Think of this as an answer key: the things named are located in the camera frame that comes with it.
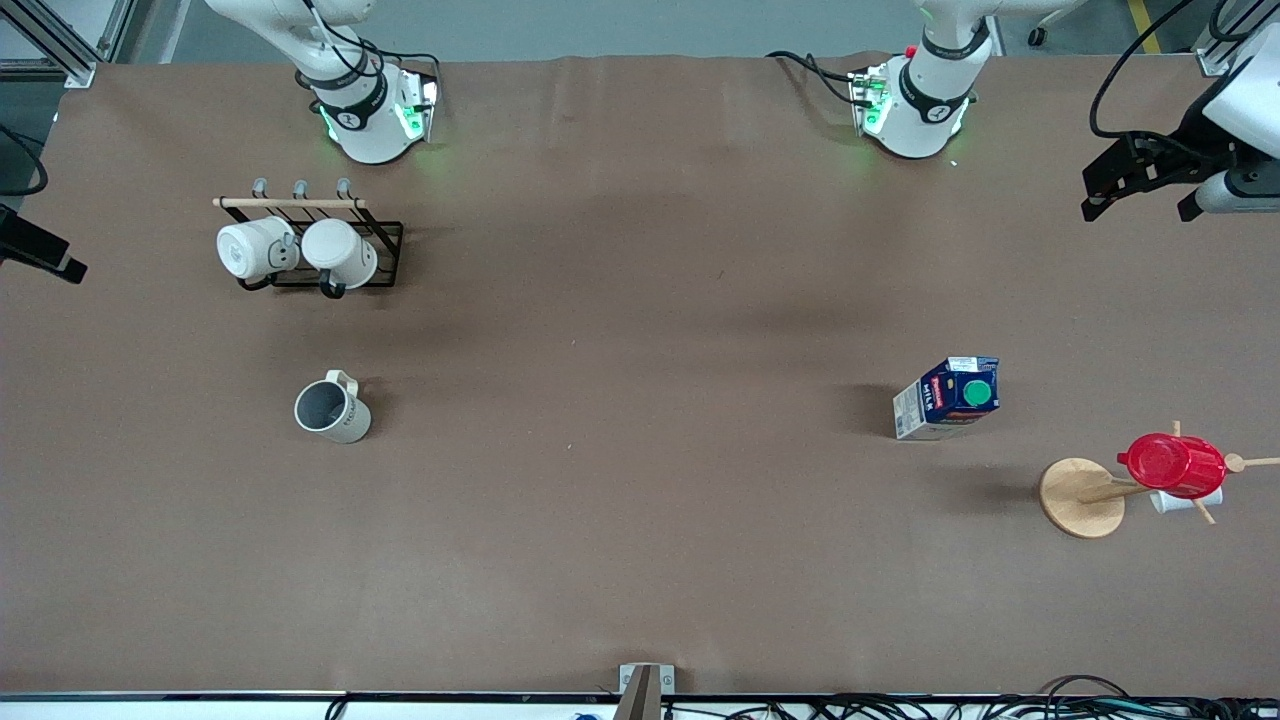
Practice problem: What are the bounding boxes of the blue milk carton green cap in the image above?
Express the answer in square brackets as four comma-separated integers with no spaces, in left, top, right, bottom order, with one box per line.
[892,355,1001,442]

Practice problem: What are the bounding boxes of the red plastic cup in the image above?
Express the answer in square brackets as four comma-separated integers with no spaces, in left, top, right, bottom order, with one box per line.
[1116,432,1228,500]

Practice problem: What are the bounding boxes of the small white ribbed cup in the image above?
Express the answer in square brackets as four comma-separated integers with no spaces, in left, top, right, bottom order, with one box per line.
[1149,486,1225,516]

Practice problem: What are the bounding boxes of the white mug with face print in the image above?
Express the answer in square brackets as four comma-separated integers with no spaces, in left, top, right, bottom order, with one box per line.
[216,216,300,283]

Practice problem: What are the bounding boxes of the wooden mug tree stand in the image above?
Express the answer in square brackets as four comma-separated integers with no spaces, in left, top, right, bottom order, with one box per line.
[1038,420,1280,540]

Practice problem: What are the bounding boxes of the plain white mug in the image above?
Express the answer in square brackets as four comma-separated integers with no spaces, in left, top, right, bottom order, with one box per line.
[301,219,379,291]

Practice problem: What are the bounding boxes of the black looped cable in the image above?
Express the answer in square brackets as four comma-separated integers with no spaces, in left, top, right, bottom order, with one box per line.
[0,122,50,199]

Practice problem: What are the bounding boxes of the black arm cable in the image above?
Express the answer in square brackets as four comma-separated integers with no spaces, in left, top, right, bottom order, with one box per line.
[1089,0,1216,151]

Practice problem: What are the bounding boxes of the aluminium frame profile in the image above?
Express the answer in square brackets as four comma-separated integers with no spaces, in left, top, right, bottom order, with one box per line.
[0,0,136,89]
[1192,0,1271,78]

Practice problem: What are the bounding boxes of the black base cable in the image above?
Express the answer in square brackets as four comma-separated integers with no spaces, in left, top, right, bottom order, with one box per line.
[766,49,871,107]
[300,0,443,111]

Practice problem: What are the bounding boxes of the grey mug with beige handle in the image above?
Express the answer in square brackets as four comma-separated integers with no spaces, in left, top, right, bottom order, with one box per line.
[293,369,373,445]

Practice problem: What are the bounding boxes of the black wire mug rack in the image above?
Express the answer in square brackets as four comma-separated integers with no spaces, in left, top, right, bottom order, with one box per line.
[212,177,405,299]

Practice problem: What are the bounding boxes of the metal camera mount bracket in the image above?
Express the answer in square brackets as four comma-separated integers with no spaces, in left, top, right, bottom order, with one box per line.
[612,662,676,720]

